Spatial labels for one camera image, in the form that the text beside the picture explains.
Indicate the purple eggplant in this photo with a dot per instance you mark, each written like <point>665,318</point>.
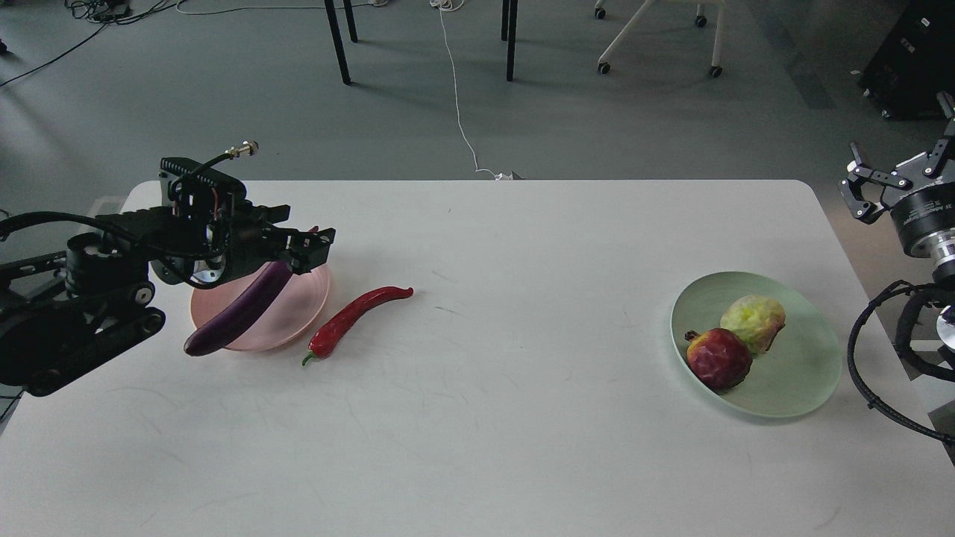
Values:
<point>236,318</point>

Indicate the light green plate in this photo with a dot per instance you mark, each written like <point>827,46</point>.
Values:
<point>796,376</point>

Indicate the black box on floor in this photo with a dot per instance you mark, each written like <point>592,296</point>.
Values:
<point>913,63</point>

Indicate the pink plate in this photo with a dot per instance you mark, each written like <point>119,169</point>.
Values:
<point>293,311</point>

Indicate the black table leg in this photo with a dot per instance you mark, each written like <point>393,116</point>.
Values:
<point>331,11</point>
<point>509,19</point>

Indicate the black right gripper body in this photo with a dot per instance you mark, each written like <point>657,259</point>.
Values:
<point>924,221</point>

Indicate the red chili pepper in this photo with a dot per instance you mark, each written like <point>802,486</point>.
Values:
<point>324,341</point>

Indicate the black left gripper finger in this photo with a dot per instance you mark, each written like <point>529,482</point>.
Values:
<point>301,250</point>
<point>261,216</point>

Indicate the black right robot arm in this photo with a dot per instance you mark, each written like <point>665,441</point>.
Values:
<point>938,295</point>

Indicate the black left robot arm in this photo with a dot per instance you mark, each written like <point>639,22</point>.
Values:
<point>67,313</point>

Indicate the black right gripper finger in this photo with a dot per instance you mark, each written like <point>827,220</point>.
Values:
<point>869,192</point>
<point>933,167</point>

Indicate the red pomegranate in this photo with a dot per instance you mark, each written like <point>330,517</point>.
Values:
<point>718,358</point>

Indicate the green yellow apple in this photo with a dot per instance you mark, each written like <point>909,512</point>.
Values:
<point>756,320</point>

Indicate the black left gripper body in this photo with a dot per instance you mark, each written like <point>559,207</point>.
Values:
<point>204,250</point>

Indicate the black table leg right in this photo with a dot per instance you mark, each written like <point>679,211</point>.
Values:
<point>509,19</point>

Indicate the black table leg left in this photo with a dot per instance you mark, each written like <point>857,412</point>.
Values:
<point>331,11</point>

